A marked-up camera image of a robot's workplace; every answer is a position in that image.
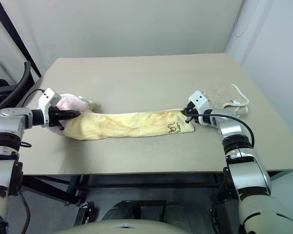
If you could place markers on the dark rounded robot foot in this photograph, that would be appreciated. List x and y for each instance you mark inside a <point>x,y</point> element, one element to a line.
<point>174,213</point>
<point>119,212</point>

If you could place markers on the beige robot torso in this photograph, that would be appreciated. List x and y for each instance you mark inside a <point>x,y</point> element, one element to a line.
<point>124,229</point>

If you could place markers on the black slanted frame pole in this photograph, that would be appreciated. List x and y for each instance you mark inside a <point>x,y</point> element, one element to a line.
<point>17,36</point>

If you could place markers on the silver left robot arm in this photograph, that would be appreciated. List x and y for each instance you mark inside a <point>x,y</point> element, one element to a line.
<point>7,122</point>

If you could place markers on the beige towel with white trim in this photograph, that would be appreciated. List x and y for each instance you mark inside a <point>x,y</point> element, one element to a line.
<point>219,96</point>

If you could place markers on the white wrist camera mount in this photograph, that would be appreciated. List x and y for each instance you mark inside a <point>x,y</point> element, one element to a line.
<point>48,97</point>
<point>199,101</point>

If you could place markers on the yellow towel with black print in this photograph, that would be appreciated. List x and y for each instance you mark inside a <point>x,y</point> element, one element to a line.
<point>127,126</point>

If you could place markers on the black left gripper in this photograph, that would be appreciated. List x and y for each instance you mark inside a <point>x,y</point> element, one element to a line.
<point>54,116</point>

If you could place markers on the black curved chair back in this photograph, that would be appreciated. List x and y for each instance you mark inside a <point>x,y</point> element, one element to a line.
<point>20,85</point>

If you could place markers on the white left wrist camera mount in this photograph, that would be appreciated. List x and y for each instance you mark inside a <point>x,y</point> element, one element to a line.
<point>48,97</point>

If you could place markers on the black equipment stand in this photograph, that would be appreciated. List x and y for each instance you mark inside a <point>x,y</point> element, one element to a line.
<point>2,91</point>

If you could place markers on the pale green folded towel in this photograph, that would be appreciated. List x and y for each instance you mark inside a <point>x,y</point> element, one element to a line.
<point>92,104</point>

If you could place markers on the pink folded towel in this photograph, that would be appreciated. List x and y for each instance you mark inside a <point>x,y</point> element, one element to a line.
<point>70,103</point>

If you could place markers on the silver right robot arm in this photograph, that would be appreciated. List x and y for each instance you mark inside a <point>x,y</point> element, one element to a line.
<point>249,178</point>

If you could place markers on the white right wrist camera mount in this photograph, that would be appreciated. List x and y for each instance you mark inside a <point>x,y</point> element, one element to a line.
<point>199,101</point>

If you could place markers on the black table frame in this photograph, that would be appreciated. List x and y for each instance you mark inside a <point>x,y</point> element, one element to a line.
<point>146,186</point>

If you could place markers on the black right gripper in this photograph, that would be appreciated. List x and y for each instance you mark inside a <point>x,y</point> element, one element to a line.
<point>193,112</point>

